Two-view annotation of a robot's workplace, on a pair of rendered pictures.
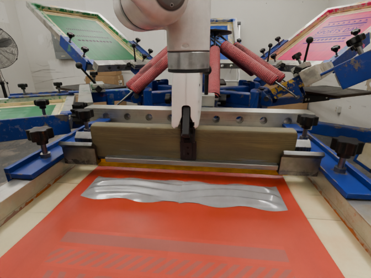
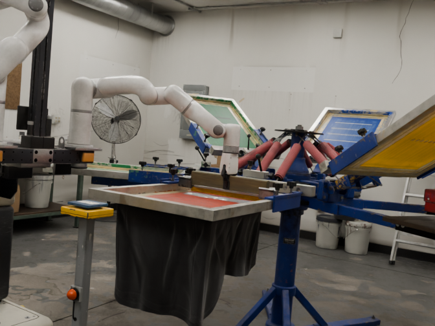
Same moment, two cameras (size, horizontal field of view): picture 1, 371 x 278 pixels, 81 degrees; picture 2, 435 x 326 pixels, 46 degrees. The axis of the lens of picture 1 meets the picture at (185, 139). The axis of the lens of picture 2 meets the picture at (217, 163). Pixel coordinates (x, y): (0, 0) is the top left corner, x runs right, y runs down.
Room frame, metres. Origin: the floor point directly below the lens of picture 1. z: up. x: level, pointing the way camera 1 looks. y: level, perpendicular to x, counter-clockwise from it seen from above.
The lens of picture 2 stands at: (-1.77, -0.92, 1.25)
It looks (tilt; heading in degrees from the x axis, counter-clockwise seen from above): 3 degrees down; 24
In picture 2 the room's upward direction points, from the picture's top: 5 degrees clockwise
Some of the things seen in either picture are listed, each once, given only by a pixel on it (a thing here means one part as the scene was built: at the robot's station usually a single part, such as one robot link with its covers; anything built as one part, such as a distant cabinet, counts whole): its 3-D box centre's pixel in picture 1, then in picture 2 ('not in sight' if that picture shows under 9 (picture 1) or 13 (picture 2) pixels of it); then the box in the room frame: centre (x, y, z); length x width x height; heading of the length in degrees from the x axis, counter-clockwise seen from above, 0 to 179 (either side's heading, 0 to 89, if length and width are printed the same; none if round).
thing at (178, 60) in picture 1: (189, 60); (231, 149); (0.42, -0.01, 1.18); 0.09 x 0.07 x 0.03; 174
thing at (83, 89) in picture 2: not in sight; (83, 94); (0.07, 0.59, 1.37); 0.13 x 0.10 x 0.16; 31
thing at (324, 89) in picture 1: (286, 99); (401, 206); (1.53, -0.70, 0.91); 1.34 x 0.40 x 0.08; 114
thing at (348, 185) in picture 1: (316, 163); (283, 201); (0.42, -0.28, 0.97); 0.30 x 0.05 x 0.07; 174
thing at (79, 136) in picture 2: not in sight; (78, 129); (0.06, 0.60, 1.21); 0.16 x 0.13 x 0.15; 81
